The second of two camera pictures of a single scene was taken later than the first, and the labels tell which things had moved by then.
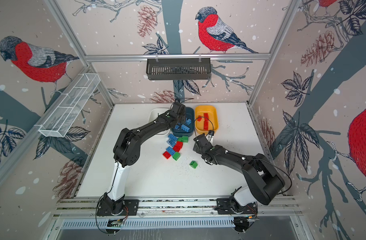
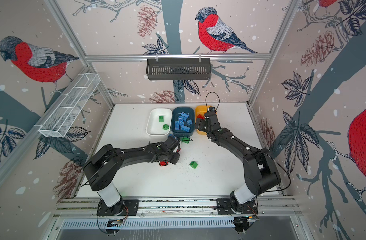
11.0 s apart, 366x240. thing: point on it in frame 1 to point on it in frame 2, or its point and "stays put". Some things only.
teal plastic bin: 180,132 stays put
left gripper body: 180,119 to 172,157
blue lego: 185,128 stays put
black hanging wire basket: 178,68 stays put
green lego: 193,164 stays put
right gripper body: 198,149 to 204,125
